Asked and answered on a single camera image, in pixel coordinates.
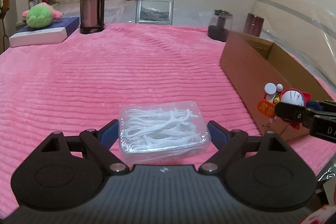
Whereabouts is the red Doraemon toy figure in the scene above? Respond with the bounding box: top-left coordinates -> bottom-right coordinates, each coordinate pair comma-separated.
257,83 -> 311,128

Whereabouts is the clear box of floss picks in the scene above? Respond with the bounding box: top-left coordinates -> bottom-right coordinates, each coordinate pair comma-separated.
118,101 -> 211,164

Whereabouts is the pink ribbed blanket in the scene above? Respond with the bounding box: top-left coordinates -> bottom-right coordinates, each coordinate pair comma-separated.
0,23 -> 336,217

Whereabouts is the brown cardboard box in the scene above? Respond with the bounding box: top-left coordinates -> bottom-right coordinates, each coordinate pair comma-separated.
220,31 -> 335,141

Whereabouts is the clear plastic sheet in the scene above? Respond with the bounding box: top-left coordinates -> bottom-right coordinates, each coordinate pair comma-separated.
251,0 -> 335,88

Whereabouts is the dark red canister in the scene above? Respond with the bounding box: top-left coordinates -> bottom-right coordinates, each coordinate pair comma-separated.
243,13 -> 264,37

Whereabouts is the clear dark grinder jar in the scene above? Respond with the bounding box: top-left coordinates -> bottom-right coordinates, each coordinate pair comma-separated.
207,9 -> 233,42

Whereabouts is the blue and white flat box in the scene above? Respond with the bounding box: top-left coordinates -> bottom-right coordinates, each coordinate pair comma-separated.
9,16 -> 80,48

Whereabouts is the green and pink plush toy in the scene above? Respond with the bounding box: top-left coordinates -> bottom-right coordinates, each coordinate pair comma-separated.
22,2 -> 63,29

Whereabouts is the framed landscape picture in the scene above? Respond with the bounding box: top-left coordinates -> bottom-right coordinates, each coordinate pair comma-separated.
135,0 -> 174,26

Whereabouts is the steel thermos with black handle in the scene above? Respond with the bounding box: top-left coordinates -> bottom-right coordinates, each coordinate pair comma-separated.
80,0 -> 105,34

